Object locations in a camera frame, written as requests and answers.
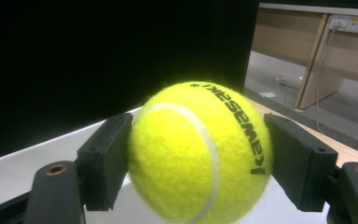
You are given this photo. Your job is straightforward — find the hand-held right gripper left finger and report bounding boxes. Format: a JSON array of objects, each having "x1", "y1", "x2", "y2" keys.
[{"x1": 76, "y1": 112, "x2": 134, "y2": 213}]

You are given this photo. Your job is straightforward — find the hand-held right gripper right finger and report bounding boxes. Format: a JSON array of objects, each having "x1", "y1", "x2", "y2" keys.
[{"x1": 263, "y1": 113, "x2": 339, "y2": 213}]

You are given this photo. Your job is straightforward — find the yellow tennis ball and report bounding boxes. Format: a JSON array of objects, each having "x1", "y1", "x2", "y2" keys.
[{"x1": 127, "y1": 81, "x2": 273, "y2": 224}]

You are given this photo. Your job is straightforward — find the white table cover sheet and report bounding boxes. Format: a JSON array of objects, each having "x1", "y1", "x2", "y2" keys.
[{"x1": 0, "y1": 106, "x2": 331, "y2": 224}]

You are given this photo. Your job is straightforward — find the black backdrop panel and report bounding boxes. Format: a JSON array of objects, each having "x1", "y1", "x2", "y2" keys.
[{"x1": 0, "y1": 0, "x2": 261, "y2": 163}]

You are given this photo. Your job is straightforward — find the beige wooden desk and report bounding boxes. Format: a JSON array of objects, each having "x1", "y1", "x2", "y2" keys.
[{"x1": 251, "y1": 3, "x2": 358, "y2": 110}]

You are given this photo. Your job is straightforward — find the white wall socket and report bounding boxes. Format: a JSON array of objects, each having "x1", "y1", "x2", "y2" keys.
[{"x1": 328, "y1": 13, "x2": 358, "y2": 35}]

